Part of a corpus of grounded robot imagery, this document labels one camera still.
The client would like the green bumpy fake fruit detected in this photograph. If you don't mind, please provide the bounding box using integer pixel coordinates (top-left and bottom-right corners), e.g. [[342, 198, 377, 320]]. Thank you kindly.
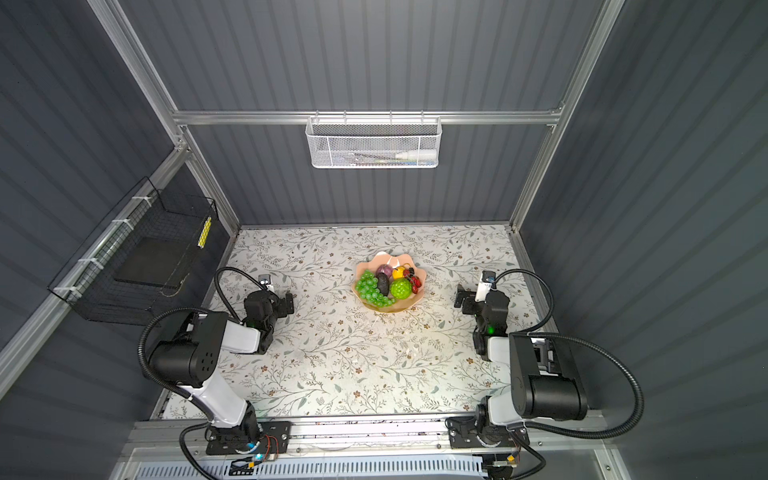
[[390, 277, 413, 300]]

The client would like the black corrugated right cable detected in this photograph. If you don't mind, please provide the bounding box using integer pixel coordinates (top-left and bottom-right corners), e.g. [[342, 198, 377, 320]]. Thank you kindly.
[[494, 268, 645, 480]]

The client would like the black wire basket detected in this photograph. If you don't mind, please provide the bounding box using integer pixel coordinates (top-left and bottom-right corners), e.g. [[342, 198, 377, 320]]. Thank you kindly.
[[48, 183, 228, 326]]

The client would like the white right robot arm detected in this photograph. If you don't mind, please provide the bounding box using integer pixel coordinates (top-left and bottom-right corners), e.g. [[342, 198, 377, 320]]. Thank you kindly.
[[454, 286, 588, 442]]

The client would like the green fake grape bunch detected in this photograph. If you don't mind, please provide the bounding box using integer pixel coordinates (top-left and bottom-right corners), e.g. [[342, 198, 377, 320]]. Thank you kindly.
[[355, 270, 396, 308]]

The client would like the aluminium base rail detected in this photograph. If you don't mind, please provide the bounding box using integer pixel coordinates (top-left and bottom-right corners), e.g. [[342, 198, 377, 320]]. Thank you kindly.
[[119, 410, 601, 463]]

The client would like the pink scalloped fruit bowl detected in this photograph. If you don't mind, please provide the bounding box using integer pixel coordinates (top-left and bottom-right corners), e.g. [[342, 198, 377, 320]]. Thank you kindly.
[[352, 252, 427, 313]]

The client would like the dark fake avocado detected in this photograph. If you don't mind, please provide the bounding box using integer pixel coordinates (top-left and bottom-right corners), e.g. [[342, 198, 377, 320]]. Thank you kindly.
[[376, 272, 390, 297]]

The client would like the white wire mesh basket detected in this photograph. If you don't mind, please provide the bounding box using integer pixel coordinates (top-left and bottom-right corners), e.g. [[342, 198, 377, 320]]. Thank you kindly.
[[305, 118, 443, 169]]

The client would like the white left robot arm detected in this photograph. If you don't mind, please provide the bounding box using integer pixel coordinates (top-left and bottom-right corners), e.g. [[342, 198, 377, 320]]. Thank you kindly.
[[137, 290, 294, 455]]

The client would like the red fake cherry pair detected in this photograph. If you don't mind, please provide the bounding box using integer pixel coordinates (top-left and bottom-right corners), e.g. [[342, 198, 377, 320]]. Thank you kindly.
[[410, 277, 422, 294], [403, 268, 418, 282]]

